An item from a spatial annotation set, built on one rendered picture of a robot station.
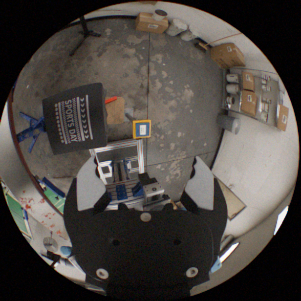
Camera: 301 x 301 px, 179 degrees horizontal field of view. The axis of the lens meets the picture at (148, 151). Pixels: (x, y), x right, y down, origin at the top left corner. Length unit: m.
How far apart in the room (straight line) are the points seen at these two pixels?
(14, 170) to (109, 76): 1.62
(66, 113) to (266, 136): 3.47
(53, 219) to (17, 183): 0.08
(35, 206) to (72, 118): 0.62
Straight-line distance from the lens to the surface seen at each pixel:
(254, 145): 3.13
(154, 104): 1.72
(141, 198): 0.84
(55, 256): 1.03
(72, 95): 0.72
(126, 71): 1.70
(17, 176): 0.15
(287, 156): 3.17
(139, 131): 0.67
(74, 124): 0.72
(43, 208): 0.18
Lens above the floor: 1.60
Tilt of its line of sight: 56 degrees down
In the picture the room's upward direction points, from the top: 145 degrees clockwise
